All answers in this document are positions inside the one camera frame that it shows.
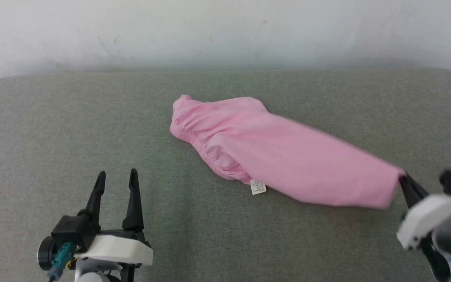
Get left cable with teal connector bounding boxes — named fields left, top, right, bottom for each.
left=47, top=242, right=78, bottom=282

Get grey fabric sofa cushion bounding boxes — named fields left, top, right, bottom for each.
left=0, top=67, right=451, bottom=282

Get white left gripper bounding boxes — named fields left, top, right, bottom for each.
left=74, top=168, right=154, bottom=268

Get pink garment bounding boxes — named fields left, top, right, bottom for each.
left=170, top=94, right=406, bottom=209

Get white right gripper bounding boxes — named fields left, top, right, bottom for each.
left=397, top=174, right=451, bottom=251

